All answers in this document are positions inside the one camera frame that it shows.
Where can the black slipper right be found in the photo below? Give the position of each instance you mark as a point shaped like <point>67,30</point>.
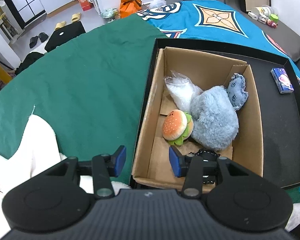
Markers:
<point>43,37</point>

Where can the green cup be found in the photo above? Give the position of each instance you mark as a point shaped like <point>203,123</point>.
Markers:
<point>274,18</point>

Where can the black shallow tray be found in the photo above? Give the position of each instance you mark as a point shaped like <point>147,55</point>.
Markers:
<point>280,113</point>

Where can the white fluffy blanket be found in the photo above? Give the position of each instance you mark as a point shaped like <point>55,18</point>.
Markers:
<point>38,151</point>

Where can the blue patterned blanket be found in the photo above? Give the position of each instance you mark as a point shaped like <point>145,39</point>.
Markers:
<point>209,20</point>

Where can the white plastic bag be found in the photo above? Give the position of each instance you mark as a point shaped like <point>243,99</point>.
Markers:
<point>156,4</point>

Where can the blue denim plush toy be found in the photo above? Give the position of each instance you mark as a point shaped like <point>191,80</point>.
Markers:
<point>236,91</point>

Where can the yellow slipper far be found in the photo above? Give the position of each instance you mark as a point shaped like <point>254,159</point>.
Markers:
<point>76,17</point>

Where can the burger plush toy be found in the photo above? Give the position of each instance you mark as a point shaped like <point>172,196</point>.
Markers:
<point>177,127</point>

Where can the green cloth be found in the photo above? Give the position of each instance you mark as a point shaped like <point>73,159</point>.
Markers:
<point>90,90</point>

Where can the brown cardboard box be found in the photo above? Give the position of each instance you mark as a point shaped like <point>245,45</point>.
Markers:
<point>151,165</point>

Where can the black slipper left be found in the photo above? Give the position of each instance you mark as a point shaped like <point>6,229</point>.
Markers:
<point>33,41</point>

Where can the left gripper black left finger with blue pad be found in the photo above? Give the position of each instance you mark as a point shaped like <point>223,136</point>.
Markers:
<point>63,194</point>

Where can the yellow slipper near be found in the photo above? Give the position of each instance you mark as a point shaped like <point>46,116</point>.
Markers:
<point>60,25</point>

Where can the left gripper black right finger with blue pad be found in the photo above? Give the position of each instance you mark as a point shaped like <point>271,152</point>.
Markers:
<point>232,194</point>

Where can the yellow slipper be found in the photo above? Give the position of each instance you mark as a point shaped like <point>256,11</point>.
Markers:
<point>76,17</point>
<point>60,25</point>

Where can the clear bag white stuffing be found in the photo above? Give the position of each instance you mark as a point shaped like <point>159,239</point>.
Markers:
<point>181,88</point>

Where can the blue fluffy plush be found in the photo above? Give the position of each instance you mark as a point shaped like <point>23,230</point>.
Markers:
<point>215,120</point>

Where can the orange bag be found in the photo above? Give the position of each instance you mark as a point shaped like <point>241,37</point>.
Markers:
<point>128,7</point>

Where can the blue tissue pack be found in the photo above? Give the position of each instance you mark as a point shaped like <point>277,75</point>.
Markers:
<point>282,80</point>

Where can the black slipper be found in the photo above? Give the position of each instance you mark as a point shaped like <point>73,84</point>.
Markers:
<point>43,37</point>
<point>33,41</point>

